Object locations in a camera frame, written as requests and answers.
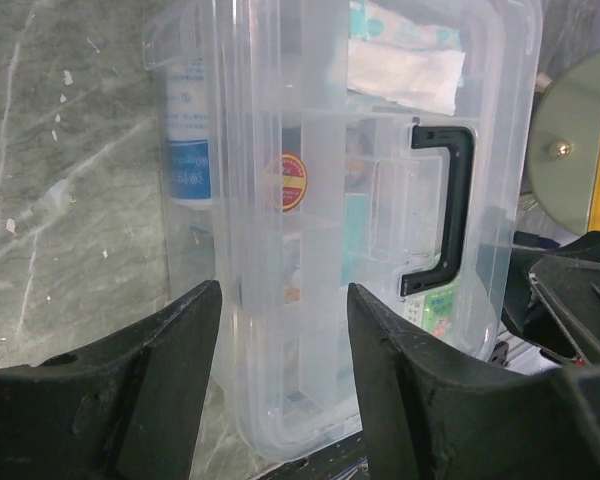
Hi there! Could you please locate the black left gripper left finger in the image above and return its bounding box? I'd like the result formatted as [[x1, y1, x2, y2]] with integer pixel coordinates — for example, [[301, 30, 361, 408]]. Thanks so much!
[[0, 281, 222, 479]]

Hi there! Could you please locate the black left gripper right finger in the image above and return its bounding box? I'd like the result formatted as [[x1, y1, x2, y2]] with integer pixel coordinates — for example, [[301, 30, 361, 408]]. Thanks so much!
[[347, 284, 600, 479]]

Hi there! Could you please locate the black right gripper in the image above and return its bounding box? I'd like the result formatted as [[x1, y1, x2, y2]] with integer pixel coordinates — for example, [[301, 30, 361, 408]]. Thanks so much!
[[501, 232, 600, 365]]

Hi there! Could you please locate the green ointment sachet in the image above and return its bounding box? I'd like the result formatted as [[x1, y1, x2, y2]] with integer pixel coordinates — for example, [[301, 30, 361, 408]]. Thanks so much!
[[404, 287, 456, 339]]

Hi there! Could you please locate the clear box lid black handle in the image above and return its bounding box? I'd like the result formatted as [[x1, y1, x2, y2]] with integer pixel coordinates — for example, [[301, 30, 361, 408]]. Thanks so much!
[[219, 0, 544, 461]]

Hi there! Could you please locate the clear plastic medicine box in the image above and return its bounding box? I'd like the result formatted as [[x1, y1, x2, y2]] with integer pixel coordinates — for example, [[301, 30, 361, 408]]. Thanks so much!
[[142, 0, 544, 461]]

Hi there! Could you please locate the white teal swab packet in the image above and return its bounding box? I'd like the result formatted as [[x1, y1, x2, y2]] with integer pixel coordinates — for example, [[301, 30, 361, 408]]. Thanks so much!
[[349, 1, 462, 51]]

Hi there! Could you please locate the round pastel drawer cabinet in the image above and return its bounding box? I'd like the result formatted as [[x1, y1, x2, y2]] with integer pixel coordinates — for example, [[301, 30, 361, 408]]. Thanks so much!
[[527, 49, 600, 235]]

